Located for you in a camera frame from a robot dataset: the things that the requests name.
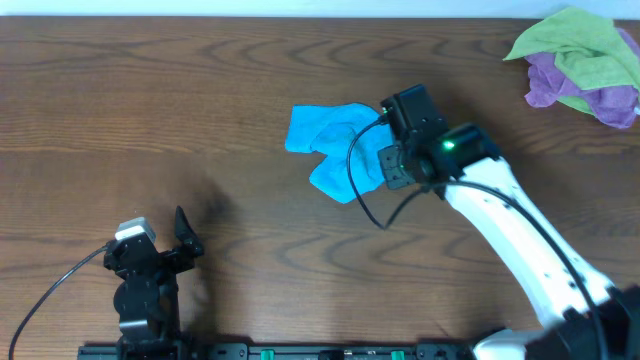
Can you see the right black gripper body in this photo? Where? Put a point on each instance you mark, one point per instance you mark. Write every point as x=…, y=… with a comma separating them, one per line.
x=394, y=168

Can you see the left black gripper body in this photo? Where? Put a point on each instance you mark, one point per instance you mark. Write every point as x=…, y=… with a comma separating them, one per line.
x=177, y=259

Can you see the blue microfiber cloth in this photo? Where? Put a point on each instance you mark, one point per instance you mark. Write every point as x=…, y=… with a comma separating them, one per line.
x=351, y=163

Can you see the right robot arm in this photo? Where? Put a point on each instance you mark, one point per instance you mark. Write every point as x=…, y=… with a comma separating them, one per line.
x=582, y=313

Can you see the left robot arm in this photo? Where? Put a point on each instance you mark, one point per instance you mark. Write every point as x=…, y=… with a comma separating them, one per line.
x=147, y=298

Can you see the green microfiber cloth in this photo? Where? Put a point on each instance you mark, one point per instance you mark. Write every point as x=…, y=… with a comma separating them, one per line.
x=590, y=50

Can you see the purple microfiber cloth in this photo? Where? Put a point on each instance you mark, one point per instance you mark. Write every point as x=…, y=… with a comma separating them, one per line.
x=616, y=106

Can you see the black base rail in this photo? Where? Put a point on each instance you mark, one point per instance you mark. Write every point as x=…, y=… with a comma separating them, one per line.
x=241, y=351

